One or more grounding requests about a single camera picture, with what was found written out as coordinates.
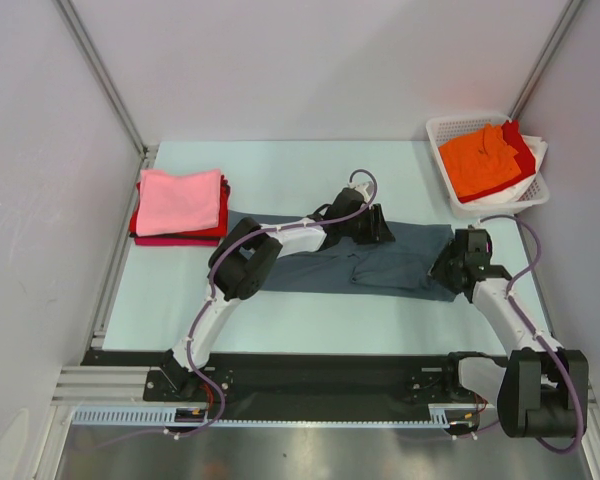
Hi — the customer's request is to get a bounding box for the orange t shirt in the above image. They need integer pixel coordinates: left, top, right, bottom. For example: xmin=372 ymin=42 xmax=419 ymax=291
xmin=438 ymin=124 xmax=520 ymax=203

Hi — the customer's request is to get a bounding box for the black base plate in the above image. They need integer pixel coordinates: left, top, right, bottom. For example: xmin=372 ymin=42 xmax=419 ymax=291
xmin=82 ymin=350 xmax=486 ymax=420

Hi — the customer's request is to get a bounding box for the red t shirt in basket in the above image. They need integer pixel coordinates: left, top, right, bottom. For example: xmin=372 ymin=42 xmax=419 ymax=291
xmin=501 ymin=120 xmax=536 ymax=180

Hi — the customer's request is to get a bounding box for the grey blue t shirt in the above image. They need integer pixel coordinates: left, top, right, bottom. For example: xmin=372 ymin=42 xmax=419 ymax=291
xmin=229 ymin=211 xmax=456 ymax=302

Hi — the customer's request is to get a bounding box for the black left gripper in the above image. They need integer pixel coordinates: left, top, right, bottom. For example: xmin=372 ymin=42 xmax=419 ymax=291
xmin=339 ymin=204 xmax=394 ymax=245

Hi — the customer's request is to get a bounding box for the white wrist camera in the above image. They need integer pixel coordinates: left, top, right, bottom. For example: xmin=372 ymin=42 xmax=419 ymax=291
xmin=349 ymin=181 xmax=375 ymax=202
xmin=468 ymin=220 xmax=486 ymax=230

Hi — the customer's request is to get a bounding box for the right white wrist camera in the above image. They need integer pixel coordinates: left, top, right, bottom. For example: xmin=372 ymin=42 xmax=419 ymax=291
xmin=468 ymin=220 xmax=486 ymax=230

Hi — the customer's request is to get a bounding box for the white t shirt in basket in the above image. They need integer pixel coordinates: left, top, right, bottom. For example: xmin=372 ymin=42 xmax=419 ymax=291
xmin=465 ymin=135 xmax=548 ymax=206

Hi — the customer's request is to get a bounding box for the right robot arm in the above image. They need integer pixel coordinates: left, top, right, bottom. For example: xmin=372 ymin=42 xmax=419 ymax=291
xmin=430 ymin=228 xmax=589 ymax=444

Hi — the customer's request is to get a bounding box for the white plastic basket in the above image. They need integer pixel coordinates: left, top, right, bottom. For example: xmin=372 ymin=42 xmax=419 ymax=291
xmin=426 ymin=112 xmax=550 ymax=218

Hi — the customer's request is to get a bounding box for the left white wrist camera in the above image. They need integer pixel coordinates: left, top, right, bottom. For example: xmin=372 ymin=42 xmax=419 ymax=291
xmin=349 ymin=181 xmax=375 ymax=202

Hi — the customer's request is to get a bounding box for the right aluminium frame post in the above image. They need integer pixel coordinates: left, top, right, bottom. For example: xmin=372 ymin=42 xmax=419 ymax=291
xmin=508 ymin=0 xmax=588 ymax=119

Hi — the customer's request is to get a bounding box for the aluminium frame post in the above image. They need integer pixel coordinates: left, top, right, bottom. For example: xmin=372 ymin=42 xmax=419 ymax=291
xmin=49 ymin=0 xmax=149 ymax=156
xmin=508 ymin=0 xmax=588 ymax=119

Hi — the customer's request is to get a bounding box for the magenta folded t shirt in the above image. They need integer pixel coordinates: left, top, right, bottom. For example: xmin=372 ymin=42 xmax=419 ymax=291
xmin=133 ymin=237 xmax=220 ymax=247

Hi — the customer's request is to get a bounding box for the red folded t shirt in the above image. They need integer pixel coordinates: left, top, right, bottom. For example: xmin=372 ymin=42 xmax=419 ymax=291
xmin=129 ymin=174 xmax=230 ymax=239

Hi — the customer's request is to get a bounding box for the left aluminium frame post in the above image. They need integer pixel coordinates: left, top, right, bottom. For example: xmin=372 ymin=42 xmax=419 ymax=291
xmin=49 ymin=0 xmax=149 ymax=156

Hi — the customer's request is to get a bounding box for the white slotted cable duct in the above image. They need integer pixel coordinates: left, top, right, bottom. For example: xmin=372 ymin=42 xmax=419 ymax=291
xmin=71 ymin=405 xmax=478 ymax=430

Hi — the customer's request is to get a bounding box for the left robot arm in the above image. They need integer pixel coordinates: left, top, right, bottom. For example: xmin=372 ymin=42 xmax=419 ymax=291
xmin=160 ymin=181 xmax=395 ymax=400

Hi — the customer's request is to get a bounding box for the pink folded t shirt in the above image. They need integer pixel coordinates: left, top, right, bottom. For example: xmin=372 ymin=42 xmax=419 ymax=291
xmin=136 ymin=169 xmax=222 ymax=236

